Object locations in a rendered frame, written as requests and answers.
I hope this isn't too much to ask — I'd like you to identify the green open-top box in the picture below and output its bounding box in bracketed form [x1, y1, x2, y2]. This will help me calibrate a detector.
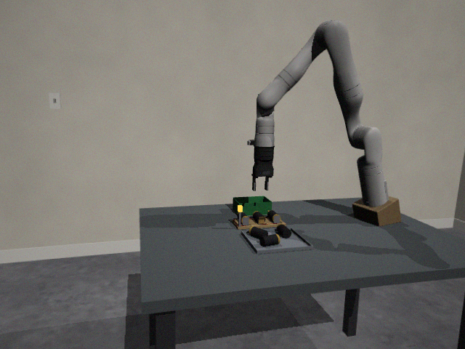
[232, 196, 272, 217]

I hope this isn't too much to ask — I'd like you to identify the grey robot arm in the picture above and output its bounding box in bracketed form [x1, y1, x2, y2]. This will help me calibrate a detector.
[256, 20, 389, 206]

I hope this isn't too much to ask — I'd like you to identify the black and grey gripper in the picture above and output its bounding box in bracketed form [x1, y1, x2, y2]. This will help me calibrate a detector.
[248, 133, 275, 191]

